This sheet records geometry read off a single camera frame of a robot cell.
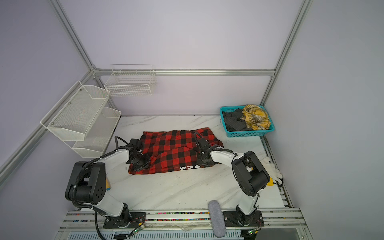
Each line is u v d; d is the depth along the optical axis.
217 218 0.72
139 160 0.79
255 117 1.04
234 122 1.05
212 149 0.70
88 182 0.46
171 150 0.98
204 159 0.68
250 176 0.48
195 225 0.73
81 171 0.43
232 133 1.01
